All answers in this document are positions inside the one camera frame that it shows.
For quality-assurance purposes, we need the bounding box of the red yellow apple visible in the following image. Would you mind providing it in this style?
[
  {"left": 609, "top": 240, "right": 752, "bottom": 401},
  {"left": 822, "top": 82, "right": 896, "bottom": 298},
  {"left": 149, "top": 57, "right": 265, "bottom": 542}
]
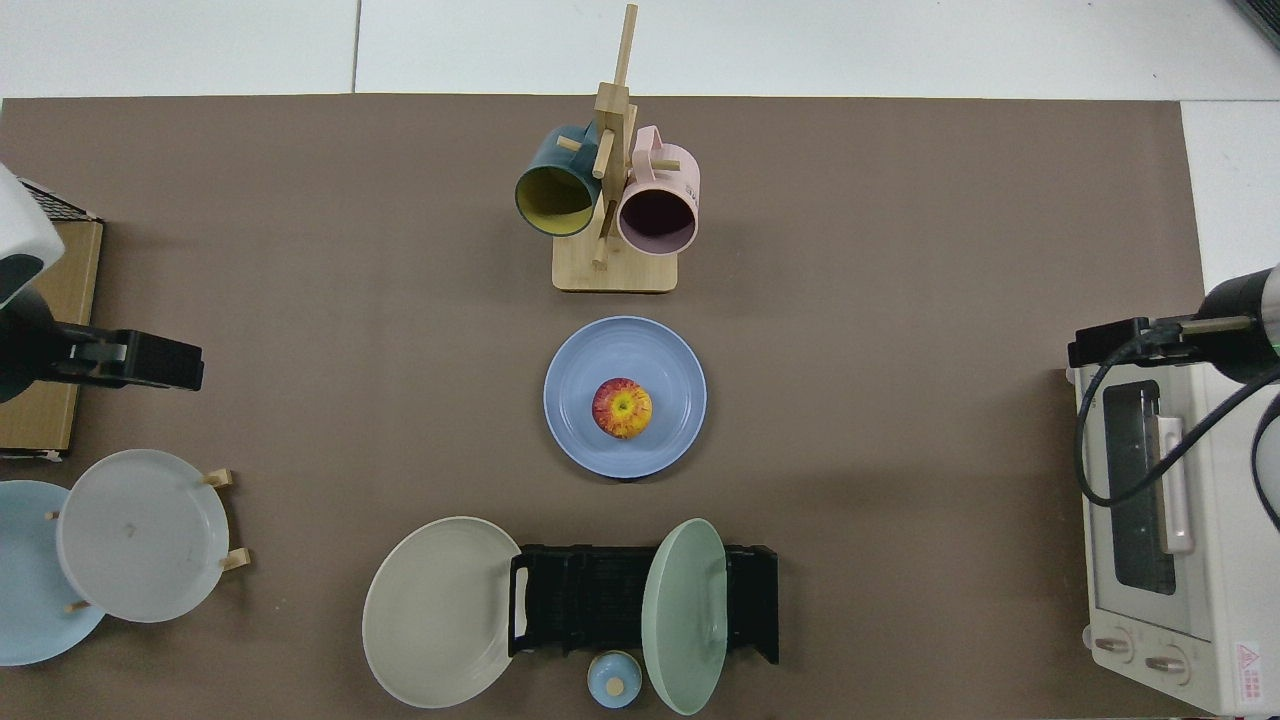
[{"left": 591, "top": 377, "right": 654, "bottom": 441}]

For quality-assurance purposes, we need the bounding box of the grey plate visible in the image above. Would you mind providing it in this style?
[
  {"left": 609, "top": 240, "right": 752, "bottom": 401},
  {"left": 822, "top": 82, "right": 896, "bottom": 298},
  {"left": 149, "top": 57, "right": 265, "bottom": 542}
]
[{"left": 56, "top": 449, "right": 231, "bottom": 624}]

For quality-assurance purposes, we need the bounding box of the wooden plate rack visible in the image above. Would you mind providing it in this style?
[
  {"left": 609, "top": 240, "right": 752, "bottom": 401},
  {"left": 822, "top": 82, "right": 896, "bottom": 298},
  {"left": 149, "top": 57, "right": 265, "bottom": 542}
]
[{"left": 44, "top": 467, "right": 252, "bottom": 614}]

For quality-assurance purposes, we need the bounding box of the light blue plate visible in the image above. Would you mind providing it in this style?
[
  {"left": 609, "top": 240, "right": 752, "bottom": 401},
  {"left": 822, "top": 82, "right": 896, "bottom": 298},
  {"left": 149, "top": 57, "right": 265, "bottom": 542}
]
[{"left": 0, "top": 480, "right": 107, "bottom": 667}]

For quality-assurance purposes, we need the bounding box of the beige plate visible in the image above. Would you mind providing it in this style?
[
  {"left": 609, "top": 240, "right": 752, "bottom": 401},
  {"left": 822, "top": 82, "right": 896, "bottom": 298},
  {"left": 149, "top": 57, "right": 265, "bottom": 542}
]
[{"left": 362, "top": 516, "right": 523, "bottom": 710}]

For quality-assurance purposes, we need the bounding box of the black dish rack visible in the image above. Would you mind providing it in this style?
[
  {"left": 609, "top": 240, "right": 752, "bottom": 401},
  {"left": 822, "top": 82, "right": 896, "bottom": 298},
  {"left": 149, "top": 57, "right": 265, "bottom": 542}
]
[{"left": 508, "top": 544, "right": 780, "bottom": 666}]

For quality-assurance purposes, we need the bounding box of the pale green plate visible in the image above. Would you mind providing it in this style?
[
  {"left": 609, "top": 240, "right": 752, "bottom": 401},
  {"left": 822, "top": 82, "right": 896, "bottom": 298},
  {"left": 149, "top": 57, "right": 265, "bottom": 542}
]
[{"left": 641, "top": 518, "right": 729, "bottom": 716}]

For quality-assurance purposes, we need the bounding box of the pale toaster oven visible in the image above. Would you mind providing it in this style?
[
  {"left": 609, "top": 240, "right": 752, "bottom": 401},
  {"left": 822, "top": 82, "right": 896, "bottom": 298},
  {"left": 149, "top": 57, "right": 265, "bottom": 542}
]
[{"left": 1062, "top": 355, "right": 1280, "bottom": 717}]

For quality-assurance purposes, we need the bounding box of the brown table cloth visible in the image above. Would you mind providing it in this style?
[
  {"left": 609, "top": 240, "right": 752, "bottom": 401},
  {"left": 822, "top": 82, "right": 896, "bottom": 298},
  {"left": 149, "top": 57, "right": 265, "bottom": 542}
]
[{"left": 0, "top": 95, "right": 1209, "bottom": 720}]

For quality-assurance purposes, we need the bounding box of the dark grey flat object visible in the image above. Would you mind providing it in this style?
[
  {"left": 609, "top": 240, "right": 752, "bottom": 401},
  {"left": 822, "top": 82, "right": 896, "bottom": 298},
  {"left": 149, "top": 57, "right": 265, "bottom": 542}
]
[{"left": 1235, "top": 0, "right": 1280, "bottom": 51}]

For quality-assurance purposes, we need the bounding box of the dark teal cup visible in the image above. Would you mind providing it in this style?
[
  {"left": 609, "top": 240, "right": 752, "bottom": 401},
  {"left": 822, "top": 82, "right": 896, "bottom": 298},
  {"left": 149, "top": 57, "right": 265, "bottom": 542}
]
[{"left": 514, "top": 122, "right": 607, "bottom": 238}]

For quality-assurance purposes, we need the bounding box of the wooden cup stand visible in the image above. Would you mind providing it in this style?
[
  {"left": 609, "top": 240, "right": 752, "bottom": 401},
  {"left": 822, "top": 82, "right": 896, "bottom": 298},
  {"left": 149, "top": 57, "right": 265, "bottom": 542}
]
[{"left": 552, "top": 3, "right": 679, "bottom": 294}]

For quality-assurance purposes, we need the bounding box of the pink cup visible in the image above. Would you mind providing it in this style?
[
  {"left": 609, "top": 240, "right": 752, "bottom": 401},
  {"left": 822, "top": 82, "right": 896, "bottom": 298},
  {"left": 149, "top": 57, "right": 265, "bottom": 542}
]
[{"left": 616, "top": 125, "right": 701, "bottom": 255}]

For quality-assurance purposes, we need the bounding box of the small blue round thing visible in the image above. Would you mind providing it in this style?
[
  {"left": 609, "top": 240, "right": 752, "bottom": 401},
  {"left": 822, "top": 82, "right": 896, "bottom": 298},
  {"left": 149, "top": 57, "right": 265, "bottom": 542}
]
[{"left": 587, "top": 650, "right": 643, "bottom": 709}]

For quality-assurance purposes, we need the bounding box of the wire basket wooden floor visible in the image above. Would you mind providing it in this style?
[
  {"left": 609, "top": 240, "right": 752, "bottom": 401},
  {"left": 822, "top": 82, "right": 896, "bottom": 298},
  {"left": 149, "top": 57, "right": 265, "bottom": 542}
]
[{"left": 0, "top": 175, "right": 104, "bottom": 463}]

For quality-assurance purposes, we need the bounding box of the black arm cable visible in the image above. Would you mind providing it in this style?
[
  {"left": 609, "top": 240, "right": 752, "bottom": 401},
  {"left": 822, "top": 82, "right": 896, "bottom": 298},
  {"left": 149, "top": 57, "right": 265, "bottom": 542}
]
[{"left": 1074, "top": 314, "right": 1280, "bottom": 533}]

